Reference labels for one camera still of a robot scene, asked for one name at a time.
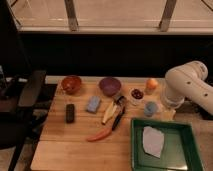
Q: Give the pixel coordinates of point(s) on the black chair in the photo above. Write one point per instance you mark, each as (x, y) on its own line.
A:
(16, 125)

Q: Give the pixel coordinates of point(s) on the blue plastic cup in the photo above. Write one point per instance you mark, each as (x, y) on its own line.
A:
(150, 108)

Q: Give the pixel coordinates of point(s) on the yellow banana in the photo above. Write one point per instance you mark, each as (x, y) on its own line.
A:
(109, 112)

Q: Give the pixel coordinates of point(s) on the orange fruit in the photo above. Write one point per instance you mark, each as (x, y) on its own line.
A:
(151, 84)

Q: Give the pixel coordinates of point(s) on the white cloth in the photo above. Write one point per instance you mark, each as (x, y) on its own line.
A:
(153, 141)

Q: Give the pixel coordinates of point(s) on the orange carrot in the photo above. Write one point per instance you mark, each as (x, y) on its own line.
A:
(100, 135)

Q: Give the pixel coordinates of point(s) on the purple bowl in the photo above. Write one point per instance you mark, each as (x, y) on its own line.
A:
(110, 86)

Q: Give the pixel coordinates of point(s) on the orange bowl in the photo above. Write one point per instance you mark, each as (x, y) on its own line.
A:
(71, 84)

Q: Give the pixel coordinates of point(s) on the black rectangular block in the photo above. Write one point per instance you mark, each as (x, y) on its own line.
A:
(70, 113)

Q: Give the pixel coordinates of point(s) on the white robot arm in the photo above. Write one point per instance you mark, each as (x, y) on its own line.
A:
(187, 81)

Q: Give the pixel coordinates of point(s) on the blue sponge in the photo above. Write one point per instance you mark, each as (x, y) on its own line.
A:
(93, 104)

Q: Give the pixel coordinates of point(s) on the small bowl with red contents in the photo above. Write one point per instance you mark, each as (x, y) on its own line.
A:
(136, 94)

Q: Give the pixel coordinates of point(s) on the green tray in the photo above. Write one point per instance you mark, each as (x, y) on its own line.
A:
(179, 153)

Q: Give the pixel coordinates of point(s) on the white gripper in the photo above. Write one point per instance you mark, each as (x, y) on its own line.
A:
(171, 98)

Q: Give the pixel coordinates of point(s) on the black handled utensil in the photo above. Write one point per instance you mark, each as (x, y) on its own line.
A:
(122, 103)

